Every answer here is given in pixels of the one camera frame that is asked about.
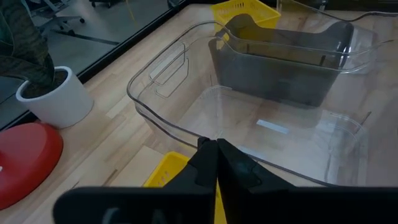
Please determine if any red desk lamp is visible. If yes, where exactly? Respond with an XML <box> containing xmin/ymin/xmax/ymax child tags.
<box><xmin>0</xmin><ymin>122</ymin><xmax>64</xmax><ymax>211</ymax></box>

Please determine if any white plant pot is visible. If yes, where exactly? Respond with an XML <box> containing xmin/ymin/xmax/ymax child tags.
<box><xmin>15</xmin><ymin>65</ymin><xmax>95</xmax><ymax>129</ymax></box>

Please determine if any grey plastic storage bin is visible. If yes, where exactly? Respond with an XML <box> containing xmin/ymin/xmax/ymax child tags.
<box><xmin>208</xmin><ymin>12</ymin><xmax>355</xmax><ymax>108</ymax></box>

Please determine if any grey office chair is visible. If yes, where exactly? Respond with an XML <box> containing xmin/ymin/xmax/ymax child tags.
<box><xmin>29</xmin><ymin>0</ymin><xmax>86</xmax><ymax>35</ymax></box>

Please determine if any yellow floor cable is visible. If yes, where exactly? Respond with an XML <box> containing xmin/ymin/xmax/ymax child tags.
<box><xmin>125</xmin><ymin>0</ymin><xmax>138</xmax><ymax>28</ymax></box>

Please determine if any yellow perforated plastic basket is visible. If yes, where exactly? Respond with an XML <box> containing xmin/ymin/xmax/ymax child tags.
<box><xmin>142</xmin><ymin>151</ymin><xmax>228</xmax><ymax>224</ymax></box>
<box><xmin>210</xmin><ymin>0</ymin><xmax>282</xmax><ymax>32</ymax></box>

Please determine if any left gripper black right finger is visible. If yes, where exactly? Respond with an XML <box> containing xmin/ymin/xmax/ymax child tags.
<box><xmin>217</xmin><ymin>138</ymin><xmax>295</xmax><ymax>189</ymax></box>

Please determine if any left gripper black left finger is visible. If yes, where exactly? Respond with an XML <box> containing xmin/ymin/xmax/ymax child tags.
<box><xmin>163</xmin><ymin>136</ymin><xmax>218</xmax><ymax>188</ymax></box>

